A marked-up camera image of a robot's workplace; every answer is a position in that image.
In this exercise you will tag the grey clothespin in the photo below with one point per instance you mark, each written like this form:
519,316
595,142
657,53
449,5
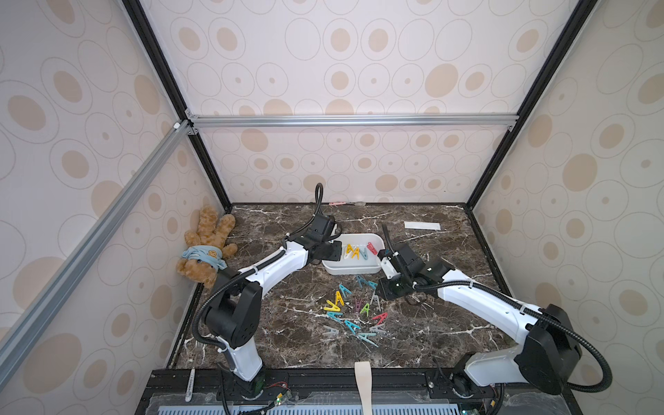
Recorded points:
375,301
330,331

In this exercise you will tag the silver aluminium rail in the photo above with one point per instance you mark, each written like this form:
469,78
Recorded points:
368,120
36,319

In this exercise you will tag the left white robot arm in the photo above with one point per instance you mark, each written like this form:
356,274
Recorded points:
229,318

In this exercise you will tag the teal clothespin lower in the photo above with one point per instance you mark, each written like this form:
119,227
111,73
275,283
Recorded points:
354,328

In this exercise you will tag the red clothespin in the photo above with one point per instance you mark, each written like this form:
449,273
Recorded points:
379,319
372,249

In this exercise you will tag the teal clothespin upper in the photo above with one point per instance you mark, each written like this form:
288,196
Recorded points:
344,291

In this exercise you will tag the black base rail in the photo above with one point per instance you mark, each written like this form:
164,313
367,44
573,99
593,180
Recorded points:
390,384

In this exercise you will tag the silver aluminium rail left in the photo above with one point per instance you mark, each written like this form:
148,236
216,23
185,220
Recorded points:
36,319

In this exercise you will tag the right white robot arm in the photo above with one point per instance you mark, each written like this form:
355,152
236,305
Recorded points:
544,354

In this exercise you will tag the grey clothespin left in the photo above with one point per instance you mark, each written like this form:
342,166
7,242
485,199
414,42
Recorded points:
330,331

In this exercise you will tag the silver aluminium rail back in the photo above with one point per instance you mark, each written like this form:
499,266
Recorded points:
368,120

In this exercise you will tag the yellow clothespin upper pair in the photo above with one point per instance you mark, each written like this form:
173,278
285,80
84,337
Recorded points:
339,300

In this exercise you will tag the pale teal clothespin bottom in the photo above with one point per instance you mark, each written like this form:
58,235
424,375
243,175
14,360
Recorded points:
368,338

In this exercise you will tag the brown teddy bear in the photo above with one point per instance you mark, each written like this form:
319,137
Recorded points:
207,249

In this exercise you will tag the teal clothespin top right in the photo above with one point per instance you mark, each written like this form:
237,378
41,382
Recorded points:
364,282

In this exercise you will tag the white plastic storage box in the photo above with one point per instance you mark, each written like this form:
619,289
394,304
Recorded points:
353,266

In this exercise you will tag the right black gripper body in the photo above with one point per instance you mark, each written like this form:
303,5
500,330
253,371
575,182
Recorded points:
393,283

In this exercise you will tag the white paper strip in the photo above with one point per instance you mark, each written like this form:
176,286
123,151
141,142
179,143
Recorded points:
419,225

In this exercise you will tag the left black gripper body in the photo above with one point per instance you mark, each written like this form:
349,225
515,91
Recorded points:
331,251

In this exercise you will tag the grey clothespin centre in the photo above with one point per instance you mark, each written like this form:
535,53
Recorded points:
375,301

